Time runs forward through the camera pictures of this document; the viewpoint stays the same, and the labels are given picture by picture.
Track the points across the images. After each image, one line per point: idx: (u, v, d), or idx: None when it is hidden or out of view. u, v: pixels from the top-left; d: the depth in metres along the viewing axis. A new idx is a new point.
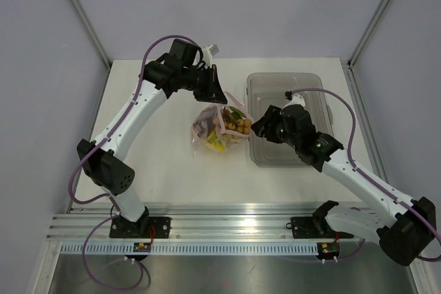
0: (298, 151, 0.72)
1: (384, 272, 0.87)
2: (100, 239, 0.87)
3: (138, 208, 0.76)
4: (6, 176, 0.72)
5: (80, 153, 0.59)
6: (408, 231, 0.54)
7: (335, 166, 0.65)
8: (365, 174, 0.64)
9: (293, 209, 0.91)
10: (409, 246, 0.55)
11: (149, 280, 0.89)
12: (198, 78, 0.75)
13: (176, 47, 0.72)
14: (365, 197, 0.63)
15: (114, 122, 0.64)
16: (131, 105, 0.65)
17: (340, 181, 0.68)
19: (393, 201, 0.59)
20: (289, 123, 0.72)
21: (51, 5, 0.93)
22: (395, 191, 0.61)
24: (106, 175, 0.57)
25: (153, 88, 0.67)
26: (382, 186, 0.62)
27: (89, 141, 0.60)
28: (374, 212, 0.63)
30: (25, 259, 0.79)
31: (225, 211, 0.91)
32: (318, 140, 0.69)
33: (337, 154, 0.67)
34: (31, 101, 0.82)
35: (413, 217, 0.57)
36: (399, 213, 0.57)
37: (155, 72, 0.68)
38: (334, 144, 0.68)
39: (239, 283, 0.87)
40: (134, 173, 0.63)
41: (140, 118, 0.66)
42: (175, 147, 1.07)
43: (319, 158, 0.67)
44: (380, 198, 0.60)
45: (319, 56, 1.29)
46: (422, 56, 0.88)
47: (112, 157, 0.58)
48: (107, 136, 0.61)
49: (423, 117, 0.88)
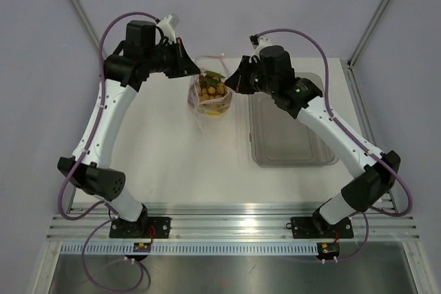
0: (274, 96, 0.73)
1: (385, 272, 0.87)
2: (100, 239, 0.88)
3: (136, 208, 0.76)
4: (6, 176, 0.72)
5: (62, 171, 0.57)
6: (373, 182, 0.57)
7: (313, 114, 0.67)
8: (341, 125, 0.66)
9: (293, 209, 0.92)
10: (370, 194, 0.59)
11: (149, 280, 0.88)
12: (165, 57, 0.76)
13: (131, 34, 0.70)
14: (337, 146, 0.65)
15: (88, 131, 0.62)
16: (101, 111, 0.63)
17: (314, 129, 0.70)
19: (364, 153, 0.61)
20: (267, 64, 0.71)
21: (50, 5, 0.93)
22: (366, 143, 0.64)
24: (95, 186, 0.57)
25: (119, 87, 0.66)
26: (355, 138, 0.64)
27: (68, 158, 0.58)
28: (342, 160, 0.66)
30: (25, 259, 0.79)
31: (225, 211, 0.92)
32: (297, 85, 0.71)
33: (316, 102, 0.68)
34: (30, 100, 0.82)
35: (380, 169, 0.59)
36: (367, 165, 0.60)
37: (117, 67, 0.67)
38: (313, 91, 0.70)
39: (239, 284, 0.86)
40: (122, 175, 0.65)
41: (114, 121, 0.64)
42: (174, 148, 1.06)
43: (296, 103, 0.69)
44: (352, 149, 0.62)
45: (318, 56, 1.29)
46: (421, 55, 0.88)
47: (97, 168, 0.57)
48: (85, 149, 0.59)
49: (422, 117, 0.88)
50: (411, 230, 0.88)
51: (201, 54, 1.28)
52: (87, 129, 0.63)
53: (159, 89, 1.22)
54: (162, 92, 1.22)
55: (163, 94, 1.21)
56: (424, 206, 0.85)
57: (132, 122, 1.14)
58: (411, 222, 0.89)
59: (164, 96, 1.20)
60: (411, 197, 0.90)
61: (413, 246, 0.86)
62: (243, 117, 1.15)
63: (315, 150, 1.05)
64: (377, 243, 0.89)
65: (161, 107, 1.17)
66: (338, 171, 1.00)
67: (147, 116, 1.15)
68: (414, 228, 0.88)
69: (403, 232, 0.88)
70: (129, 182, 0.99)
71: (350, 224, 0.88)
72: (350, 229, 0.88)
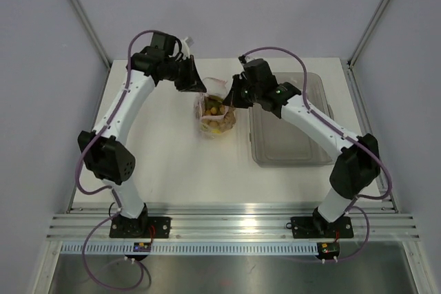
0: (262, 102, 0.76)
1: (385, 272, 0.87)
2: (100, 239, 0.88)
3: (138, 204, 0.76)
4: (7, 176, 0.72)
5: (82, 144, 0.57)
6: (352, 162, 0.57)
7: (291, 109, 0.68)
8: (318, 116, 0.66)
9: (293, 209, 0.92)
10: (353, 176, 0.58)
11: (149, 280, 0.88)
12: (179, 69, 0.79)
13: (156, 39, 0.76)
14: (318, 137, 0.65)
15: (110, 110, 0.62)
16: (124, 93, 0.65)
17: (295, 124, 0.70)
19: (340, 137, 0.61)
20: (251, 74, 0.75)
21: (51, 5, 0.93)
22: (344, 129, 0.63)
24: (110, 160, 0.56)
25: (142, 77, 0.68)
26: (333, 124, 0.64)
27: (89, 131, 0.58)
28: (324, 150, 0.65)
30: (25, 259, 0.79)
31: (225, 211, 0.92)
32: (278, 87, 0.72)
33: (294, 99, 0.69)
34: (30, 100, 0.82)
35: (358, 150, 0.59)
36: (344, 147, 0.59)
37: (140, 62, 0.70)
38: (293, 91, 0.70)
39: (239, 283, 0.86)
40: (135, 159, 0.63)
41: (134, 104, 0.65)
42: (174, 148, 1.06)
43: (278, 104, 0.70)
44: (330, 135, 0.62)
45: (318, 56, 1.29)
46: (422, 55, 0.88)
47: (115, 142, 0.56)
48: (106, 124, 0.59)
49: (422, 117, 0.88)
50: (411, 229, 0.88)
51: (201, 54, 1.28)
52: (109, 109, 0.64)
53: (159, 89, 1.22)
54: (162, 92, 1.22)
55: (163, 95, 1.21)
56: (424, 206, 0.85)
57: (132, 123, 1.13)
58: (411, 222, 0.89)
59: (164, 96, 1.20)
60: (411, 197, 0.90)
61: (413, 246, 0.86)
62: (242, 117, 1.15)
63: (315, 150, 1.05)
64: (377, 243, 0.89)
65: (161, 107, 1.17)
66: None
67: (147, 116, 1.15)
68: (414, 228, 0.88)
69: (403, 231, 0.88)
70: None
71: (350, 224, 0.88)
72: (350, 229, 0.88)
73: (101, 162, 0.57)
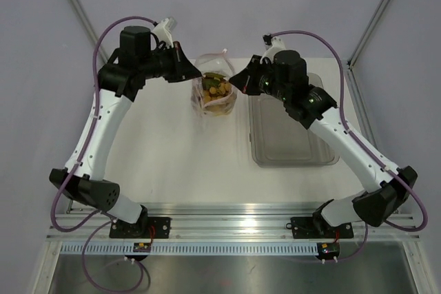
0: (286, 104, 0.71)
1: (384, 272, 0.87)
2: (99, 239, 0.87)
3: (136, 209, 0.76)
4: (7, 176, 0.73)
5: (54, 183, 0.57)
6: (391, 200, 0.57)
7: (327, 125, 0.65)
8: (357, 139, 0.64)
9: (293, 209, 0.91)
10: (386, 211, 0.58)
11: (149, 280, 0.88)
12: (161, 62, 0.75)
13: (125, 41, 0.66)
14: (352, 162, 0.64)
15: (82, 143, 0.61)
16: (94, 121, 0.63)
17: (326, 139, 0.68)
19: (380, 168, 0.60)
20: (282, 71, 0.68)
21: (51, 5, 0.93)
22: (383, 158, 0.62)
24: (88, 198, 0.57)
25: (114, 97, 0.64)
26: (372, 152, 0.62)
27: (60, 169, 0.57)
28: (355, 173, 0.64)
30: (25, 259, 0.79)
31: (225, 211, 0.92)
32: (311, 94, 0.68)
33: (330, 113, 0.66)
34: (31, 101, 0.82)
35: (396, 184, 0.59)
36: (384, 182, 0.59)
37: (112, 78, 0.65)
38: (328, 100, 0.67)
39: (239, 284, 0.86)
40: (118, 186, 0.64)
41: (107, 133, 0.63)
42: (173, 149, 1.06)
43: (309, 113, 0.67)
44: (368, 164, 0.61)
45: (318, 56, 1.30)
46: (421, 55, 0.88)
47: (89, 180, 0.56)
48: (77, 161, 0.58)
49: (422, 117, 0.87)
50: (411, 230, 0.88)
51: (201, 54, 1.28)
52: (81, 140, 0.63)
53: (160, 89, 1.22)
54: (162, 92, 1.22)
55: (163, 95, 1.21)
56: (424, 206, 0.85)
57: (132, 123, 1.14)
58: (411, 223, 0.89)
59: (164, 97, 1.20)
60: None
61: (414, 247, 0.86)
62: (243, 117, 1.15)
63: (315, 150, 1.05)
64: (377, 243, 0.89)
65: (161, 107, 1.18)
66: (339, 171, 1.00)
67: (147, 116, 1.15)
68: (414, 228, 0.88)
69: (403, 232, 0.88)
70: (129, 183, 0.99)
71: (350, 224, 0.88)
72: (350, 229, 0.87)
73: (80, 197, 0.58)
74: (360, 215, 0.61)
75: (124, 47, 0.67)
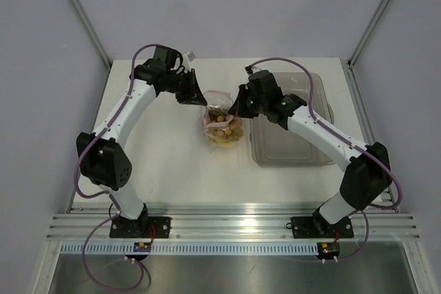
0: (266, 113, 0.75)
1: (384, 272, 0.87)
2: (99, 239, 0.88)
3: (137, 206, 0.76)
4: (7, 176, 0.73)
5: (80, 146, 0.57)
6: (360, 171, 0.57)
7: (298, 120, 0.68)
8: (326, 125, 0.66)
9: (293, 209, 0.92)
10: (362, 186, 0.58)
11: (149, 279, 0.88)
12: (180, 82, 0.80)
13: (159, 52, 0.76)
14: (325, 147, 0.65)
15: (111, 114, 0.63)
16: (126, 99, 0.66)
17: (302, 135, 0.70)
19: (349, 146, 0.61)
20: (255, 86, 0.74)
21: (51, 5, 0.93)
22: (352, 138, 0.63)
24: (107, 163, 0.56)
25: (145, 85, 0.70)
26: (341, 134, 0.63)
27: (89, 133, 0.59)
28: (333, 160, 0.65)
30: (25, 259, 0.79)
31: (225, 211, 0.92)
32: (283, 99, 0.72)
33: (300, 111, 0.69)
34: (31, 101, 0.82)
35: (367, 160, 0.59)
36: (353, 157, 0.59)
37: (143, 73, 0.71)
38: (299, 102, 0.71)
39: (239, 283, 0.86)
40: (131, 166, 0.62)
41: (135, 112, 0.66)
42: (173, 149, 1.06)
43: (284, 114, 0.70)
44: (337, 145, 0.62)
45: (318, 56, 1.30)
46: (422, 55, 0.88)
47: (114, 144, 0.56)
48: (106, 127, 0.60)
49: (422, 118, 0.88)
50: (411, 229, 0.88)
51: (201, 54, 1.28)
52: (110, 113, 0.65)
53: None
54: (163, 92, 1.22)
55: (163, 95, 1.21)
56: (424, 206, 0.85)
57: None
58: (412, 223, 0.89)
59: (164, 96, 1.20)
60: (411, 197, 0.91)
61: (414, 246, 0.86)
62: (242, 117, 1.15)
63: (315, 150, 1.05)
64: (377, 243, 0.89)
65: (161, 107, 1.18)
66: (339, 171, 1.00)
67: (147, 116, 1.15)
68: (414, 228, 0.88)
69: (403, 231, 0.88)
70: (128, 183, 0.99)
71: (350, 224, 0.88)
72: (350, 229, 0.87)
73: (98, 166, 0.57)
74: (348, 198, 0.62)
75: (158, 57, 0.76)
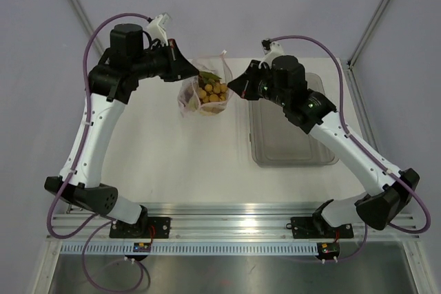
0: (286, 110, 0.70)
1: (385, 272, 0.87)
2: (100, 239, 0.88)
3: (136, 208, 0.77)
4: (6, 177, 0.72)
5: (50, 191, 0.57)
6: (393, 202, 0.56)
7: (328, 131, 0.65)
8: (357, 142, 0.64)
9: (293, 209, 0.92)
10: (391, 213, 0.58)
11: (149, 280, 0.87)
12: (155, 62, 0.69)
13: (114, 40, 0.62)
14: (353, 164, 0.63)
15: (75, 151, 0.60)
16: (87, 128, 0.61)
17: (327, 144, 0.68)
19: (382, 171, 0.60)
20: (280, 76, 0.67)
21: (51, 5, 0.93)
22: (384, 160, 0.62)
24: (83, 205, 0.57)
25: (105, 101, 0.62)
26: (373, 155, 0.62)
27: (56, 178, 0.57)
28: (358, 178, 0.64)
30: (25, 259, 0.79)
31: (224, 211, 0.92)
32: (309, 99, 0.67)
33: (329, 118, 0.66)
34: (30, 101, 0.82)
35: (398, 187, 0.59)
36: (386, 185, 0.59)
37: (103, 80, 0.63)
38: (326, 105, 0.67)
39: (239, 283, 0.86)
40: (116, 190, 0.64)
41: (102, 139, 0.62)
42: (173, 149, 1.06)
43: (309, 118, 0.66)
44: (371, 168, 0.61)
45: (318, 56, 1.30)
46: (422, 55, 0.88)
47: (85, 188, 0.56)
48: (72, 169, 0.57)
49: (422, 117, 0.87)
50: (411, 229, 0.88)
51: (201, 54, 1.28)
52: (74, 146, 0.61)
53: (159, 89, 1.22)
54: (162, 92, 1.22)
55: (162, 94, 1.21)
56: None
57: (132, 122, 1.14)
58: (412, 223, 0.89)
59: (163, 96, 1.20)
60: None
61: (413, 246, 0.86)
62: (243, 116, 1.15)
63: (315, 150, 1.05)
64: (377, 243, 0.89)
65: (161, 107, 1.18)
66: (339, 171, 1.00)
67: (147, 116, 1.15)
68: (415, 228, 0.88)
69: (402, 231, 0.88)
70: (128, 183, 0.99)
71: (350, 224, 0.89)
72: (350, 229, 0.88)
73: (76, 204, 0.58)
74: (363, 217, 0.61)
75: (115, 46, 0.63)
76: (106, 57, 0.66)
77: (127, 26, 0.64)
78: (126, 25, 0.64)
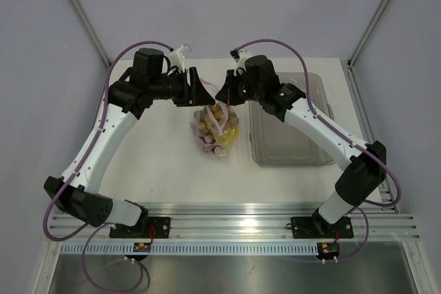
0: (262, 102, 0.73)
1: (384, 272, 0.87)
2: (99, 239, 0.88)
3: (134, 211, 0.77)
4: (6, 176, 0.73)
5: (48, 191, 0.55)
6: (360, 171, 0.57)
7: (296, 113, 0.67)
8: (324, 121, 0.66)
9: (293, 209, 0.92)
10: (361, 185, 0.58)
11: (149, 280, 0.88)
12: (171, 86, 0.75)
13: (138, 60, 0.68)
14: (324, 143, 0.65)
15: (82, 154, 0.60)
16: (98, 133, 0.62)
17: (300, 129, 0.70)
19: (349, 144, 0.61)
20: (252, 71, 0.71)
21: (51, 6, 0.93)
22: (352, 135, 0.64)
24: (80, 211, 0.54)
25: (120, 112, 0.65)
26: (340, 131, 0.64)
27: (56, 177, 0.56)
28: (331, 157, 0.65)
30: (25, 259, 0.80)
31: (225, 211, 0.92)
32: (282, 89, 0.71)
33: (300, 103, 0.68)
34: (30, 101, 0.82)
35: (367, 159, 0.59)
36: (353, 155, 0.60)
37: (120, 95, 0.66)
38: (298, 94, 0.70)
39: (239, 284, 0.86)
40: (110, 202, 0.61)
41: (111, 146, 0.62)
42: (173, 149, 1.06)
43: (282, 107, 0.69)
44: (337, 142, 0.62)
45: (319, 56, 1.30)
46: (421, 55, 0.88)
47: (85, 193, 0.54)
48: (74, 171, 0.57)
49: (422, 117, 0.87)
50: (411, 230, 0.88)
51: (201, 54, 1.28)
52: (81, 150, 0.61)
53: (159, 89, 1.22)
54: None
55: None
56: (424, 206, 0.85)
57: None
58: (411, 222, 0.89)
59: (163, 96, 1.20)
60: (410, 200, 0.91)
61: (413, 246, 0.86)
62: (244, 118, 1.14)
63: (315, 150, 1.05)
64: (377, 243, 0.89)
65: (161, 107, 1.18)
66: (339, 172, 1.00)
67: (148, 117, 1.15)
68: (415, 228, 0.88)
69: (403, 231, 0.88)
70: (128, 184, 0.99)
71: (350, 224, 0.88)
72: (350, 229, 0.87)
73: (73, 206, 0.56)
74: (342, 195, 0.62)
75: (139, 67, 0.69)
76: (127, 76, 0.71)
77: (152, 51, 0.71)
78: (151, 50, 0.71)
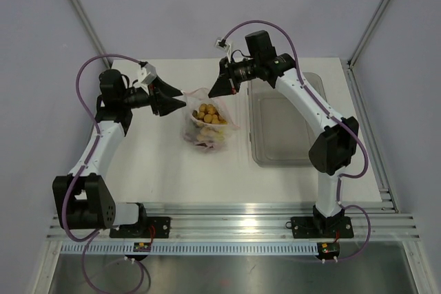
0: (257, 70, 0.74)
1: (385, 272, 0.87)
2: (100, 239, 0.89)
3: (134, 212, 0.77)
4: (6, 175, 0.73)
5: (58, 193, 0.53)
6: (331, 140, 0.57)
7: (286, 81, 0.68)
8: (310, 92, 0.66)
9: (293, 209, 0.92)
10: (331, 153, 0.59)
11: (149, 280, 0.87)
12: (137, 101, 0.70)
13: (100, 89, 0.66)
14: (306, 113, 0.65)
15: (85, 153, 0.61)
16: (98, 138, 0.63)
17: (289, 98, 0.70)
19: (326, 116, 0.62)
20: (251, 44, 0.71)
21: (49, 6, 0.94)
22: (331, 108, 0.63)
24: (91, 201, 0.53)
25: (111, 123, 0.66)
26: (321, 102, 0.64)
27: (65, 175, 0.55)
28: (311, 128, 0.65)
30: (25, 258, 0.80)
31: (225, 211, 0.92)
32: (276, 58, 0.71)
33: (291, 72, 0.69)
34: (31, 101, 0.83)
35: (340, 130, 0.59)
36: (327, 126, 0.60)
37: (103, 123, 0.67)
38: (291, 63, 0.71)
39: (239, 284, 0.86)
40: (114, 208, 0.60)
41: (110, 150, 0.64)
42: (172, 150, 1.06)
43: (274, 74, 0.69)
44: (317, 113, 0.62)
45: (319, 56, 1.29)
46: (420, 54, 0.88)
47: (95, 177, 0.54)
48: (83, 163, 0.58)
49: (421, 116, 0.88)
50: (411, 230, 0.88)
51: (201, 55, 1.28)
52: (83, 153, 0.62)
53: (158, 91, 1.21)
54: None
55: None
56: (424, 206, 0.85)
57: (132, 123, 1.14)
58: (411, 223, 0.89)
59: None
60: (411, 200, 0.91)
61: (413, 246, 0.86)
62: (245, 117, 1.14)
63: None
64: (377, 243, 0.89)
65: None
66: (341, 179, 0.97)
67: (147, 117, 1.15)
68: (414, 228, 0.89)
69: (403, 231, 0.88)
70: (126, 184, 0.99)
71: (350, 224, 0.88)
72: (350, 229, 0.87)
73: (78, 214, 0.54)
74: (313, 160, 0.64)
75: (105, 95, 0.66)
76: (99, 101, 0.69)
77: (107, 75, 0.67)
78: (106, 76, 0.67)
